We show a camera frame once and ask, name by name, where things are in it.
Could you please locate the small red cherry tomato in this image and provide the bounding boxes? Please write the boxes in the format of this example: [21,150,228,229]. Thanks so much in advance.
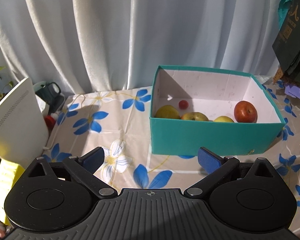
[178,100,189,110]

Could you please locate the yellow green pear right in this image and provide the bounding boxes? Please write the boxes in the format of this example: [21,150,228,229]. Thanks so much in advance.
[214,115,234,123]

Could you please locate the yellow green pear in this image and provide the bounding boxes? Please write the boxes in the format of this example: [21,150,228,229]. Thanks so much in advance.
[154,105,180,119]
[214,115,234,123]

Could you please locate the red yellow apple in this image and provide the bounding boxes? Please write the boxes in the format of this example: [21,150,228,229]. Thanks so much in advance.
[180,112,209,121]

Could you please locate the teal cardboard box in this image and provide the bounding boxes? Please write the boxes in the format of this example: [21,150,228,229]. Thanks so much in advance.
[150,66,286,155]

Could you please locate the red white small toy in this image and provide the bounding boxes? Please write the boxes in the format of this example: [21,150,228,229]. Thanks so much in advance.
[44,113,58,131]

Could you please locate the floral blue flower tablecloth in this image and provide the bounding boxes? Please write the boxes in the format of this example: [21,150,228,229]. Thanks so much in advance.
[43,76,300,237]

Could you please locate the large red apple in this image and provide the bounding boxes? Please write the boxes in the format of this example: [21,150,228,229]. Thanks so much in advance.
[234,101,257,123]

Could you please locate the yellow green pear left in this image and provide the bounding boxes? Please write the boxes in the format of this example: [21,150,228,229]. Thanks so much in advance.
[154,105,180,119]

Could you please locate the yellow box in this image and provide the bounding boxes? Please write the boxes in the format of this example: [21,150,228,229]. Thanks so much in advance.
[0,159,25,225]

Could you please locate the white router device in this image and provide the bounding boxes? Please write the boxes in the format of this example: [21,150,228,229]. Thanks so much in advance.
[0,77,49,169]

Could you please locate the dark green mug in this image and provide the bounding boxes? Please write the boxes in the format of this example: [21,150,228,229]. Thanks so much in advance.
[33,81,65,114]

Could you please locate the purple paper box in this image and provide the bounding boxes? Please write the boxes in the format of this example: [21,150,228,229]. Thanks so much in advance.
[285,83,300,99]

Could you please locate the white curtain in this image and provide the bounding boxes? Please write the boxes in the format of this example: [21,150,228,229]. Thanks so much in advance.
[0,0,280,94]

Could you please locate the dark green hanging bag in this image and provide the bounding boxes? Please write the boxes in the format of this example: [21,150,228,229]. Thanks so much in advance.
[273,0,300,85]

